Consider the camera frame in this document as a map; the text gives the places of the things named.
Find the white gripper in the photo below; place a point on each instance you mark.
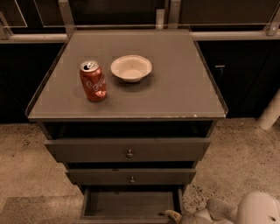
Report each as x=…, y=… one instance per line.
x=190, y=219

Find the grey bottom drawer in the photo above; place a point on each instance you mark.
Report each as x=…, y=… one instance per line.
x=137, y=205

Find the grey drawer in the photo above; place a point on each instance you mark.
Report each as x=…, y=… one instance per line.
x=86, y=150
x=137, y=205
x=109, y=177

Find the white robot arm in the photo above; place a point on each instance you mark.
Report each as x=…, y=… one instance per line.
x=254, y=208

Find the grey middle drawer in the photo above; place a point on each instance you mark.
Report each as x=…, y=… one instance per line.
x=109, y=177

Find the grey top drawer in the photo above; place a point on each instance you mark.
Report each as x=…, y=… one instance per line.
x=86, y=150

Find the grey drawer cabinet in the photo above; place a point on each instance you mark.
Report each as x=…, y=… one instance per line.
x=177, y=99

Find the white paper bowl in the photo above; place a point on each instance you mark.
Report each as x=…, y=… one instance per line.
x=131, y=68

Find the red soda can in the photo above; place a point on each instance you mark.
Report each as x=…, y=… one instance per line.
x=93, y=80

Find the white cylindrical post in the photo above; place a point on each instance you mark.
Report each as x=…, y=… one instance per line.
x=271, y=113

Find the metal rail frame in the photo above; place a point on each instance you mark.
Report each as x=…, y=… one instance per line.
x=56, y=20

